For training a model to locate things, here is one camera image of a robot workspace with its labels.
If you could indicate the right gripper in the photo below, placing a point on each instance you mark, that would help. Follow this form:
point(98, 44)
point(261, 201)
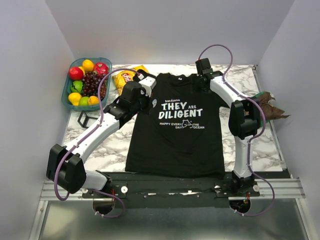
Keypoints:
point(194, 88)

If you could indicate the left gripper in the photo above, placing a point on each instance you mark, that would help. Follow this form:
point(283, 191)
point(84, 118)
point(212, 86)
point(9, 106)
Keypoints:
point(149, 104)

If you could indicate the black printed t-shirt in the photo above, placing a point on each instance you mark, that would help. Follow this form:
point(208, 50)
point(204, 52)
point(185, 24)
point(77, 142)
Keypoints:
point(181, 135)

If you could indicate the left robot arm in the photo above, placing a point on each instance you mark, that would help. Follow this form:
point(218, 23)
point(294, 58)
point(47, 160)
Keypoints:
point(66, 163)

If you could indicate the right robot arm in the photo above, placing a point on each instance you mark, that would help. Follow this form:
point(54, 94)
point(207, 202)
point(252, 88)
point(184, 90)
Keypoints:
point(244, 120)

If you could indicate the black brooch stand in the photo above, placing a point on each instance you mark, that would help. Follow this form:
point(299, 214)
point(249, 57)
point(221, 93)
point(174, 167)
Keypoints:
point(84, 119)

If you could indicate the yellow chips bag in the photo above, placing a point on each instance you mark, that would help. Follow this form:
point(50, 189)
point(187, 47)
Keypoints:
point(122, 78)

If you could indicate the orange fruit bottom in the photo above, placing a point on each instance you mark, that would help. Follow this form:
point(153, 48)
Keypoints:
point(93, 100)

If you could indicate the orange fruit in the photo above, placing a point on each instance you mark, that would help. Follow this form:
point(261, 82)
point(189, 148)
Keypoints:
point(93, 100)
point(88, 65)

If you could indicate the red dragon fruit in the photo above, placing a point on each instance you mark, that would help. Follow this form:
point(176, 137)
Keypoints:
point(101, 69)

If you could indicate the purple grapes bunch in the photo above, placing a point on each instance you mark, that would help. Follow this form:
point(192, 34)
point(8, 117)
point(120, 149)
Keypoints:
point(91, 81)

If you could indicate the green lime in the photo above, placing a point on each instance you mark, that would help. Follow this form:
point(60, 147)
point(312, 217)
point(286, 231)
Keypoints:
point(84, 101)

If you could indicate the orange fruit top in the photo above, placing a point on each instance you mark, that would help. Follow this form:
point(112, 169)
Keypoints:
point(88, 65)

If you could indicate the green watermelon toy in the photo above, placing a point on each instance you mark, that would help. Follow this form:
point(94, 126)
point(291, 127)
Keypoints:
point(77, 87)

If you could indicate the red apple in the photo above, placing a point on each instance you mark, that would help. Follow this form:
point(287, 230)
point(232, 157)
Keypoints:
point(75, 73)

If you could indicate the teal plastic fruit basket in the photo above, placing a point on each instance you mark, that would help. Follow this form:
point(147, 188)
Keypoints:
point(68, 82)

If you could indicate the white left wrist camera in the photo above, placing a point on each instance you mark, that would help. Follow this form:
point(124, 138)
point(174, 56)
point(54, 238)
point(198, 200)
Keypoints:
point(148, 82)

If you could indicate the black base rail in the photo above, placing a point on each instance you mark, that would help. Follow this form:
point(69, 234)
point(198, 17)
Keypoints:
point(139, 191)

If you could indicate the aluminium frame rail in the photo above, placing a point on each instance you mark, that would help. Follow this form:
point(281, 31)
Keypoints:
point(284, 188)

